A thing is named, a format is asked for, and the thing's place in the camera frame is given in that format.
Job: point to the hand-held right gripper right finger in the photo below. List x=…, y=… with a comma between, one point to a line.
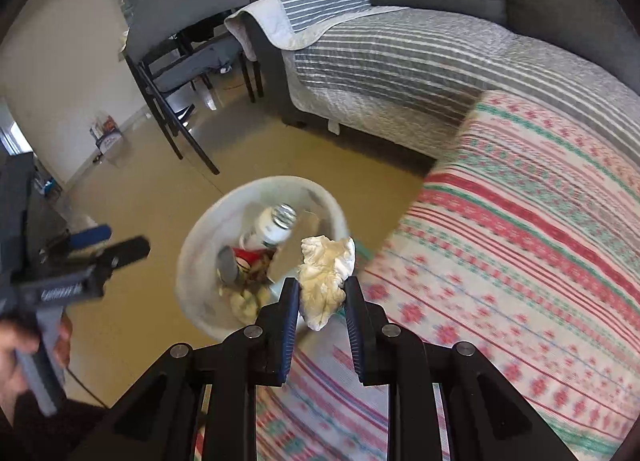
x=352, y=331

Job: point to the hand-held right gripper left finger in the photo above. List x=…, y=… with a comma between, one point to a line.
x=290, y=331

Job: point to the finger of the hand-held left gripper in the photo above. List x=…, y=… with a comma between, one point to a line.
x=92, y=235
x=125, y=248

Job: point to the white tissue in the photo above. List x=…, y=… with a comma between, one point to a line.
x=247, y=303
x=325, y=281

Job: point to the white plastic bucket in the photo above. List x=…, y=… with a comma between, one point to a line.
x=200, y=251

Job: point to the red snack packet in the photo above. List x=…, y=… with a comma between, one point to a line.
x=252, y=263

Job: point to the grey crushed can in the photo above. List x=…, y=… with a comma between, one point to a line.
x=228, y=266

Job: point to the white bottle silver cap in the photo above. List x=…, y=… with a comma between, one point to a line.
x=270, y=228

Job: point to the red green patterned blanket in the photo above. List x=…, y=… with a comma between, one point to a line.
x=500, y=241

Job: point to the black chair grey cushion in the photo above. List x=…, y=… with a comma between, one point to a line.
x=190, y=6

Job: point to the grey striped quilt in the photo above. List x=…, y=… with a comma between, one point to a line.
x=400, y=56

